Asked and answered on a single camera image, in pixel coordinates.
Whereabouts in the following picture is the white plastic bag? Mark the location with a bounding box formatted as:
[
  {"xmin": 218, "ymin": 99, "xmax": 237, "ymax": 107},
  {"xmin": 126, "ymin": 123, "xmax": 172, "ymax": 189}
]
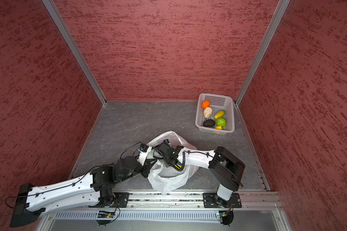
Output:
[{"xmin": 147, "ymin": 131, "xmax": 199, "ymax": 193}]

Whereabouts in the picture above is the dark avocado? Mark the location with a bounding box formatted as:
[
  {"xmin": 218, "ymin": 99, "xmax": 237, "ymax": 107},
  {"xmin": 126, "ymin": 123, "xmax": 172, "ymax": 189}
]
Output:
[{"xmin": 202, "ymin": 119, "xmax": 216, "ymax": 128}]

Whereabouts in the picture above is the beige potato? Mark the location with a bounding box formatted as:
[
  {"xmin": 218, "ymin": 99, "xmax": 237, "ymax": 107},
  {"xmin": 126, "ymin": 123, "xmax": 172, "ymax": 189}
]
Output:
[{"xmin": 203, "ymin": 107, "xmax": 213, "ymax": 118}]

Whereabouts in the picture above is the green custard apple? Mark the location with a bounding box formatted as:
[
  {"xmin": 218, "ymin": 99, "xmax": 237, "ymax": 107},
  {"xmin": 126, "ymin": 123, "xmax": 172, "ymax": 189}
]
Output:
[{"xmin": 216, "ymin": 117, "xmax": 227, "ymax": 128}]

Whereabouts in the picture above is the orange carrot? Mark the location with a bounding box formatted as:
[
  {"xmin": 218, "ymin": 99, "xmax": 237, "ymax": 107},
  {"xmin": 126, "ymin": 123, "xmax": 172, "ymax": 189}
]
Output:
[{"xmin": 201, "ymin": 101, "xmax": 211, "ymax": 109}]

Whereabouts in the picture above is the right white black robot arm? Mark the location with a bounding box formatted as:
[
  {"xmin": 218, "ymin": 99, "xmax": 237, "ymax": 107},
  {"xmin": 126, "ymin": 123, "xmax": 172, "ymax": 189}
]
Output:
[{"xmin": 153, "ymin": 140, "xmax": 245, "ymax": 208}]

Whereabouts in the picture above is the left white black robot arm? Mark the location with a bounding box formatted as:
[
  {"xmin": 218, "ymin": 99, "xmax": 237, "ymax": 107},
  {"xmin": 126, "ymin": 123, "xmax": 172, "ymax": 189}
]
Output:
[{"xmin": 9, "ymin": 156, "xmax": 157, "ymax": 228}]

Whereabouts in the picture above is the white perforated plastic basket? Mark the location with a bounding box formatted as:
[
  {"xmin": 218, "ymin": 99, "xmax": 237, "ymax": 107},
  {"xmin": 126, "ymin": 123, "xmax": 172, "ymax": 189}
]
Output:
[{"xmin": 195, "ymin": 93, "xmax": 235, "ymax": 135}]

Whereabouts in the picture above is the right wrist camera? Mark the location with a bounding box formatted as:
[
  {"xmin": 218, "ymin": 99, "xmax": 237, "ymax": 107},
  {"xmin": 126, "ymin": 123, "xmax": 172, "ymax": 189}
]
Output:
[{"xmin": 163, "ymin": 139, "xmax": 170, "ymax": 145}]

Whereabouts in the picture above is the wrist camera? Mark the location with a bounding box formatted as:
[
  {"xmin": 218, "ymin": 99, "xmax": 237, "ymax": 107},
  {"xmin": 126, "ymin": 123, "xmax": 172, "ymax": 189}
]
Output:
[
  {"xmin": 163, "ymin": 139, "xmax": 170, "ymax": 145},
  {"xmin": 137, "ymin": 143, "xmax": 152, "ymax": 166}
]

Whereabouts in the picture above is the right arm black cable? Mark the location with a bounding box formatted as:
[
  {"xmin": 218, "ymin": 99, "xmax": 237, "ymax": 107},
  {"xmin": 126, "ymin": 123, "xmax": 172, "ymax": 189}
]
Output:
[{"xmin": 153, "ymin": 148, "xmax": 187, "ymax": 172}]

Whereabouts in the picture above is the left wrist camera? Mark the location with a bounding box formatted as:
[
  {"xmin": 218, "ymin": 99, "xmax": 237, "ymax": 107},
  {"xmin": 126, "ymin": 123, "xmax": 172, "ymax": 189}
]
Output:
[{"xmin": 137, "ymin": 143, "xmax": 152, "ymax": 166}]

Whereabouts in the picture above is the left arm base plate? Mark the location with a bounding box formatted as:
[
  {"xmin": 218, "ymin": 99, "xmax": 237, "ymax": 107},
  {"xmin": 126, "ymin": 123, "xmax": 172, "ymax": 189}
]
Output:
[{"xmin": 102, "ymin": 192, "xmax": 130, "ymax": 208}]

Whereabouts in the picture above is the left circuit board with wires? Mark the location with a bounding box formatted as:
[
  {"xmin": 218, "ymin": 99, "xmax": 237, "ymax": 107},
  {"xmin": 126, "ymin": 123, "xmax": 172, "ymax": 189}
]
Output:
[{"xmin": 96, "ymin": 207, "xmax": 121, "ymax": 226}]

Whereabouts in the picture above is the circuit board with wires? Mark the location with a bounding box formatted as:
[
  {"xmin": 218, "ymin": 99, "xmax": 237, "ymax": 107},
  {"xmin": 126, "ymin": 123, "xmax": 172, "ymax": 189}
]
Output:
[
  {"xmin": 218, "ymin": 206, "xmax": 234, "ymax": 226},
  {"xmin": 96, "ymin": 207, "xmax": 121, "ymax": 226}
]

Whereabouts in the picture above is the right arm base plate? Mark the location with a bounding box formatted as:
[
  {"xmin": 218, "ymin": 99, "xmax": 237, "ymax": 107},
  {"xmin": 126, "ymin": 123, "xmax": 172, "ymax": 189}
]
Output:
[{"xmin": 203, "ymin": 193, "xmax": 242, "ymax": 209}]

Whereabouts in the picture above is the right circuit board with wires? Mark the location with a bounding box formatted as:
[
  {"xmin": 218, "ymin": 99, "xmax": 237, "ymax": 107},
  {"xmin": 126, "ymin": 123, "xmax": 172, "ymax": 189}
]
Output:
[{"xmin": 218, "ymin": 206, "xmax": 234, "ymax": 226}]

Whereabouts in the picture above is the aluminium front rail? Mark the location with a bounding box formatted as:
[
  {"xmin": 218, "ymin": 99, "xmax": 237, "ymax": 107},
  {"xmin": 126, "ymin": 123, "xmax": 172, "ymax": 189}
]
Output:
[{"xmin": 47, "ymin": 190, "xmax": 283, "ymax": 211}]

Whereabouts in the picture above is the left aluminium corner post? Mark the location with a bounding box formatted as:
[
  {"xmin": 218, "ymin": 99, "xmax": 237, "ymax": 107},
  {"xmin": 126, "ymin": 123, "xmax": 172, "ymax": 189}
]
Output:
[{"xmin": 42, "ymin": 0, "xmax": 108, "ymax": 107}]

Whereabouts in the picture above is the aluminium corner post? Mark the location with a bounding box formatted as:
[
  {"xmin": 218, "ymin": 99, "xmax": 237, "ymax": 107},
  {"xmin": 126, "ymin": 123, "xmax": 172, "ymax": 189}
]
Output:
[
  {"xmin": 235, "ymin": 0, "xmax": 290, "ymax": 108},
  {"xmin": 42, "ymin": 0, "xmax": 108, "ymax": 107}
]

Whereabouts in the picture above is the right aluminium corner post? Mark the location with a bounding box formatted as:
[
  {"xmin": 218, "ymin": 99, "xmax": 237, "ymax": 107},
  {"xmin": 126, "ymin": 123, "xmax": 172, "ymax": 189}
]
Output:
[{"xmin": 235, "ymin": 0, "xmax": 290, "ymax": 108}]

